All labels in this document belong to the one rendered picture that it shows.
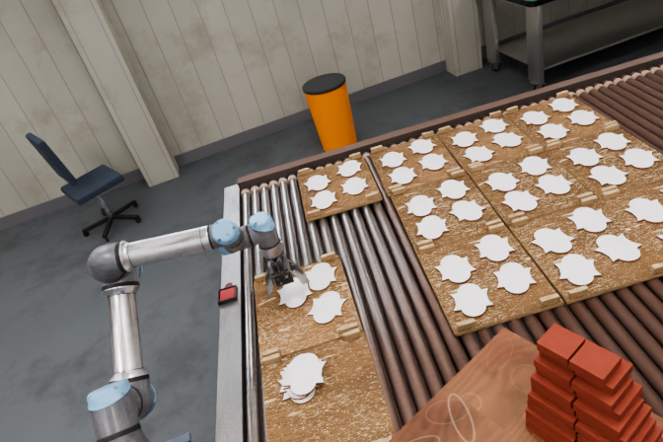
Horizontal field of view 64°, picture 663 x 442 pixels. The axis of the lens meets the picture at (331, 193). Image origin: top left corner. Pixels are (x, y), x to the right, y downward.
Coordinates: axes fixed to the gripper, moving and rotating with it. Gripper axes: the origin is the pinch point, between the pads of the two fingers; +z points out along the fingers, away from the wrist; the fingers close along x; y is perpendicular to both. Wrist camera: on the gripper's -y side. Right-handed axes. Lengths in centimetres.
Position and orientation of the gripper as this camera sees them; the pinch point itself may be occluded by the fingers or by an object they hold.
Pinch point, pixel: (289, 289)
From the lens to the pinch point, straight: 196.4
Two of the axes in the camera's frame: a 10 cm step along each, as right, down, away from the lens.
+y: 1.9, 5.2, -8.4
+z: 2.4, 8.0, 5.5
